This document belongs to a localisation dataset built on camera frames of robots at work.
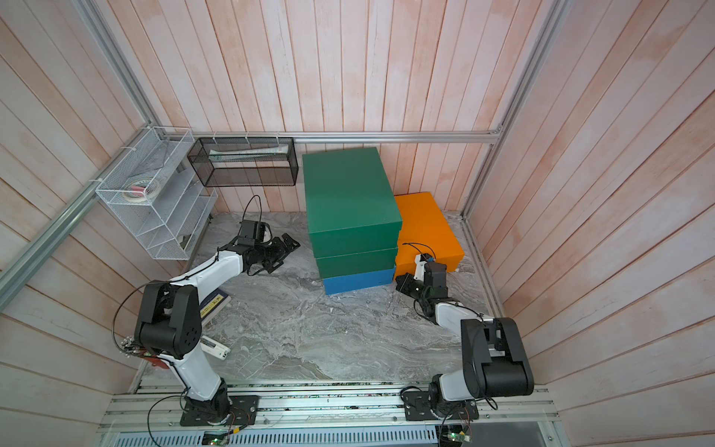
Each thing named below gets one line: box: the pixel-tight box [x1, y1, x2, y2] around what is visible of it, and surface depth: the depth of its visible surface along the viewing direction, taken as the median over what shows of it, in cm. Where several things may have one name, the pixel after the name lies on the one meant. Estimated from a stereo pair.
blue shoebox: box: [322, 268, 396, 296], surface depth 98 cm
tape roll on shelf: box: [122, 178, 162, 204], surface depth 75 cm
